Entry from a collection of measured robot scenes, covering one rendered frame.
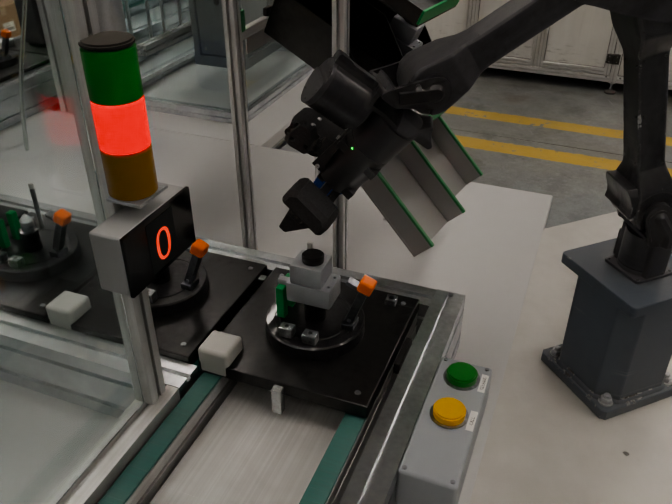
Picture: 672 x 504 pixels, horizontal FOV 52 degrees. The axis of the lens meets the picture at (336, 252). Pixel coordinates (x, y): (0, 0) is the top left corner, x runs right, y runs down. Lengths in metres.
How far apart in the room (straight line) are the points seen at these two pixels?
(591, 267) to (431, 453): 0.35
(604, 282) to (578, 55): 4.04
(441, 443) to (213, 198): 0.89
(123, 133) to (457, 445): 0.51
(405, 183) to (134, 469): 0.62
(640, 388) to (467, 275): 0.38
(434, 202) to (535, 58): 3.82
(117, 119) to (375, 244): 0.79
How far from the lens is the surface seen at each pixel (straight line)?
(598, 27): 4.91
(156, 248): 0.75
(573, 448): 1.03
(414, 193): 1.18
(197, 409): 0.92
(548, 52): 4.98
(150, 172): 0.72
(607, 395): 1.07
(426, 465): 0.83
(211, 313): 1.03
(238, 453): 0.90
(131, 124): 0.69
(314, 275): 0.90
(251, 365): 0.93
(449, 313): 1.04
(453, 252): 1.37
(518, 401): 1.07
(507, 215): 1.52
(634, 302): 0.96
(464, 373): 0.93
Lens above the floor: 1.59
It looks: 33 degrees down
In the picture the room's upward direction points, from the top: straight up
